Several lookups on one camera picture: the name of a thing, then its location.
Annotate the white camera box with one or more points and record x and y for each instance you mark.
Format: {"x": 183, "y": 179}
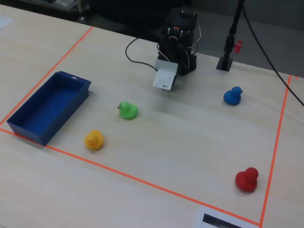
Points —
{"x": 164, "y": 77}

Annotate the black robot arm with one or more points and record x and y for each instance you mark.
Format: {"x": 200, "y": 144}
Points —
{"x": 175, "y": 47}

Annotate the red rubber duck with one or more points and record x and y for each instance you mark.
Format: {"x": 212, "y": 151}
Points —
{"x": 247, "y": 181}

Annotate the white paper with black bar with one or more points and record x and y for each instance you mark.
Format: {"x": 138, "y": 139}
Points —
{"x": 199, "y": 218}

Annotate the red clamp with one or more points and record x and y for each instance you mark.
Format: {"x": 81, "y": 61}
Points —
{"x": 238, "y": 46}

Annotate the yellow rubber duck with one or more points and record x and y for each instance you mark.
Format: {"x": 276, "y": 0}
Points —
{"x": 93, "y": 141}

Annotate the orange tape strip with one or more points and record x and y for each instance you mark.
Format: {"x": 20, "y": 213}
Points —
{"x": 277, "y": 142}
{"x": 75, "y": 49}
{"x": 142, "y": 181}

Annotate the green rubber duck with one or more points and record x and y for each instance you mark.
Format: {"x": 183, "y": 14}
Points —
{"x": 128, "y": 111}

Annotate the blue plastic box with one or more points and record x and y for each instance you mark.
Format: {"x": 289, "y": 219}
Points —
{"x": 47, "y": 107}

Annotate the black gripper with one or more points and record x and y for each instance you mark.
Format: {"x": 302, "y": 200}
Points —
{"x": 175, "y": 83}

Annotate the blue rubber duck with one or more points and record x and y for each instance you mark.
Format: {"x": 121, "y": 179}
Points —
{"x": 232, "y": 97}

